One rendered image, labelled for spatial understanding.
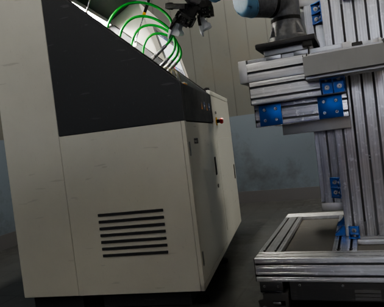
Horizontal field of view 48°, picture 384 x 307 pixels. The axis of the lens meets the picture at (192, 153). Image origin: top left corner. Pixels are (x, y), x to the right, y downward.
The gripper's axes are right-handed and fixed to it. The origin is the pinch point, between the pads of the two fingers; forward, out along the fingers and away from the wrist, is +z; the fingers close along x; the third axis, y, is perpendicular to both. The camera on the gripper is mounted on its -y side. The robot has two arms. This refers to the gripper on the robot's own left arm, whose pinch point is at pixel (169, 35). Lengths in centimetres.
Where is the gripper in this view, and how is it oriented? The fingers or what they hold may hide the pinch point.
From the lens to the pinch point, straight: 221.3
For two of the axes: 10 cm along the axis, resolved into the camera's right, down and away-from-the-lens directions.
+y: 7.9, 5.9, -1.5
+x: 3.8, -2.9, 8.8
